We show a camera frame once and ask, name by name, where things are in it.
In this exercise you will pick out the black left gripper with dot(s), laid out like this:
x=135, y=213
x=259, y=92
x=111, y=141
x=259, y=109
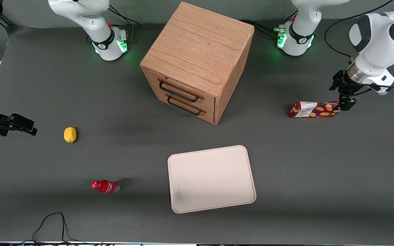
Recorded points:
x=344, y=87

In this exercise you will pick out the red tartan cookie box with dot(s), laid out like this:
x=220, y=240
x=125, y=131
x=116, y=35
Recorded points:
x=311, y=110

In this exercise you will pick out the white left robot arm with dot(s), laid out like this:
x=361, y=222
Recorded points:
x=378, y=44

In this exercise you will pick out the cream plastic tray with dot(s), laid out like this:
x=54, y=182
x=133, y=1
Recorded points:
x=210, y=179

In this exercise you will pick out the yellow lemon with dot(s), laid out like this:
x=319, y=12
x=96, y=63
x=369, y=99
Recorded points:
x=69, y=134

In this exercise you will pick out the red cola bottle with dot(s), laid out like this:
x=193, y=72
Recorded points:
x=106, y=186

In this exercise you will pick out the wooden drawer front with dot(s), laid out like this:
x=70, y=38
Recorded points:
x=157, y=94
x=152, y=77

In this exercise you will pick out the wooden drawer cabinet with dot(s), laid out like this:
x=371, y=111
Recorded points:
x=197, y=44

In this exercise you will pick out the light grey wrist camera box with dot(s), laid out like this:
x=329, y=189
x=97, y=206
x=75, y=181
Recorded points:
x=383, y=82

